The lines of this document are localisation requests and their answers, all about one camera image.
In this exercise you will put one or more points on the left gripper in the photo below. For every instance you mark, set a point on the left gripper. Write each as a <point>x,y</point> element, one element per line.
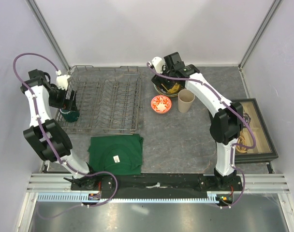
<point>60,105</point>

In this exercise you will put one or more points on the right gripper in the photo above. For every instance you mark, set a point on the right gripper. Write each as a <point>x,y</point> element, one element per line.
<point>158,79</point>

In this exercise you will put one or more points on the yellow patterned small plate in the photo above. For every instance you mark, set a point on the yellow patterned small plate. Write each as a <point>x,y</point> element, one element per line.
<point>173,91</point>

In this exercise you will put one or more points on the dark green mug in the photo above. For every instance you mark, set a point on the dark green mug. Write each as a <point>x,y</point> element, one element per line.
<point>70,116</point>

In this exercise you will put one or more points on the white red pattern bowl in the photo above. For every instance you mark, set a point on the white red pattern bowl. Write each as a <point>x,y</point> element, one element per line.
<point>161,104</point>

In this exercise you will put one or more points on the beige cup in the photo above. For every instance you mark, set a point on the beige cup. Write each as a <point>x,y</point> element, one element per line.
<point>185,100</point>

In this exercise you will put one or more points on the mint green flower plate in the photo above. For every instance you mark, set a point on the mint green flower plate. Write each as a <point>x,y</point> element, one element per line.
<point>170,95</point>

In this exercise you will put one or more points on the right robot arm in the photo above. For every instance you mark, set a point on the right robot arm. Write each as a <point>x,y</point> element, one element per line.
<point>195,82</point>

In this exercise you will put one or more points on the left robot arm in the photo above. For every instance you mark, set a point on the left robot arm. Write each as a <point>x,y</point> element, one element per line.
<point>45,135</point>

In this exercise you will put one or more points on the folded green cloth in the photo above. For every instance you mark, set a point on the folded green cloth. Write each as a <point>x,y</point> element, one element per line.
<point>117,154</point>

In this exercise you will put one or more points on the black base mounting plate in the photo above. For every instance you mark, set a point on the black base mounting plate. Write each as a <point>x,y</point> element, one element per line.
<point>158,185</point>

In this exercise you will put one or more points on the black glass lid box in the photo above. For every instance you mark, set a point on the black glass lid box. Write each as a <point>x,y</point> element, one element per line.
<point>248,137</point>

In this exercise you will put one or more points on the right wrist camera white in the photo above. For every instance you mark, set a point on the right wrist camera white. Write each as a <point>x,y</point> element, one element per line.
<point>157,64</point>

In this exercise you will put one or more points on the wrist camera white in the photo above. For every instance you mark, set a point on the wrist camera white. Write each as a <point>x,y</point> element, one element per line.
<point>62,80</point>
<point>157,64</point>

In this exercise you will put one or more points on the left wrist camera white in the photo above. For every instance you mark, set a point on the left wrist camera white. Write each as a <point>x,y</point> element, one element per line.
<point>62,80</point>

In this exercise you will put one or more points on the grey wire dish rack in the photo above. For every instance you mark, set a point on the grey wire dish rack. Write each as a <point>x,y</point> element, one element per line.
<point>108,100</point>

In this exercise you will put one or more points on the blue slotted cable duct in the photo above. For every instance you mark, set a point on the blue slotted cable duct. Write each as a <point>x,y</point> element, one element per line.
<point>96,198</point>

